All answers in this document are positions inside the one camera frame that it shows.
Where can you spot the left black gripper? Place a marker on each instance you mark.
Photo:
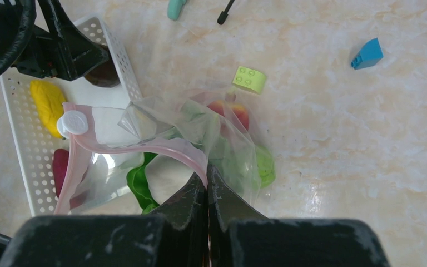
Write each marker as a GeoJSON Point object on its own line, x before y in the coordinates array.
{"type": "Point", "coordinates": [63, 51]}

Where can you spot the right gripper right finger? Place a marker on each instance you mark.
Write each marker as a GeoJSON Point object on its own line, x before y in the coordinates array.
{"type": "Point", "coordinates": [242, 236]}

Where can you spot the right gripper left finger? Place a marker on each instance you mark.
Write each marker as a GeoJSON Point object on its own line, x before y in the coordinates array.
{"type": "Point", "coordinates": [172, 235]}

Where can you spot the dark purple toy mangosteen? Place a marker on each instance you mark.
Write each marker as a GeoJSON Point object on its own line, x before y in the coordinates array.
{"type": "Point", "coordinates": [104, 75]}

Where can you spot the yellow toy banana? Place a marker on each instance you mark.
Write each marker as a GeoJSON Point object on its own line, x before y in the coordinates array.
{"type": "Point", "coordinates": [49, 100]}

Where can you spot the green toy napa cabbage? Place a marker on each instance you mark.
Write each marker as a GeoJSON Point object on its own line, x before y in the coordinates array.
{"type": "Point", "coordinates": [156, 180]}

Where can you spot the green toy apple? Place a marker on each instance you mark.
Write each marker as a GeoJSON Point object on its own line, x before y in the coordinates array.
{"type": "Point", "coordinates": [265, 166]}

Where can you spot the clear pink zip top bag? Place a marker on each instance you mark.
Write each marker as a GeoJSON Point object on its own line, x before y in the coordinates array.
{"type": "Point", "coordinates": [106, 143]}

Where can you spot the dark red toy vegetable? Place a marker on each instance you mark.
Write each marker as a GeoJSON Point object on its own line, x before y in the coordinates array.
{"type": "Point", "coordinates": [59, 169]}

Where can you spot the red toy apple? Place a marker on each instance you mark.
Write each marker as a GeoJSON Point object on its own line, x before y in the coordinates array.
{"type": "Point", "coordinates": [230, 109]}

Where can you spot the white perforated plastic basket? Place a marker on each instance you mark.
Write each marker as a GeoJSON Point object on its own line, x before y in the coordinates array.
{"type": "Point", "coordinates": [34, 144]}

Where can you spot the teal cylindrical toy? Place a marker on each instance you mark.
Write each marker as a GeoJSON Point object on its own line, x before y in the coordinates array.
{"type": "Point", "coordinates": [174, 9]}

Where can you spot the black tripod microphone stand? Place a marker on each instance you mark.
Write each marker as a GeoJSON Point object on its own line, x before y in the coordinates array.
{"type": "Point", "coordinates": [224, 14]}

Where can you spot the green lego brick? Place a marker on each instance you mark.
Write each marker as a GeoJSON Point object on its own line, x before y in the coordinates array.
{"type": "Point", "coordinates": [249, 79]}

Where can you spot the blue toy block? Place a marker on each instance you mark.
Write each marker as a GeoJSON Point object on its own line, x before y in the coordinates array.
{"type": "Point", "coordinates": [369, 55]}

